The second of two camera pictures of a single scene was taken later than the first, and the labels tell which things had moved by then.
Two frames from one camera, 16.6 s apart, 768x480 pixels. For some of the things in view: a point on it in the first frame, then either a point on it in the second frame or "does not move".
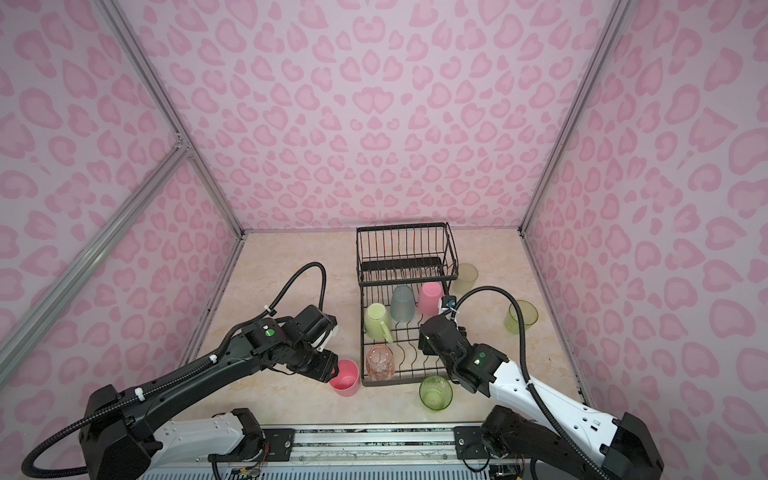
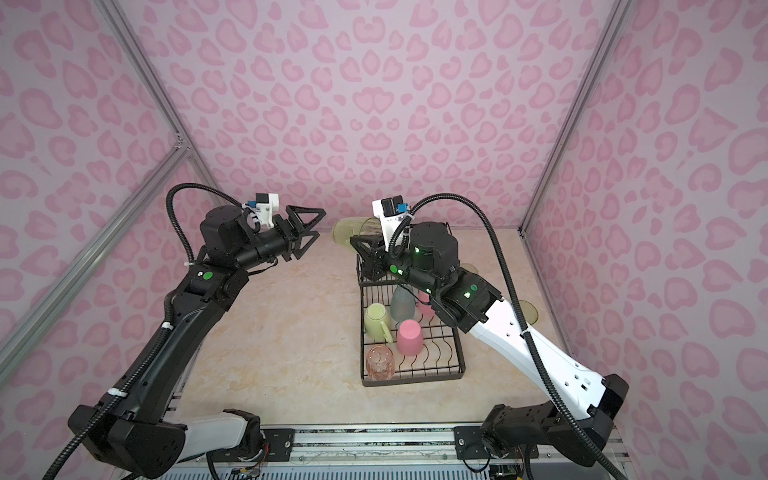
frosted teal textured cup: [402, 306] does not move
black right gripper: [424, 343] to [375, 258]
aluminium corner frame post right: [611, 33] does not move
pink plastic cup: [429, 296] does not move
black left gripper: [329, 368] to [294, 237]
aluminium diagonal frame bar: [16, 343] does not move
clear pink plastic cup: [380, 363] does not move
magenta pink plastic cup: [348, 381] to [410, 338]
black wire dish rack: [404, 272] does not move
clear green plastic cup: [529, 316] does not move
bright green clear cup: [435, 392] to [347, 227]
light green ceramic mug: [376, 322] does not move
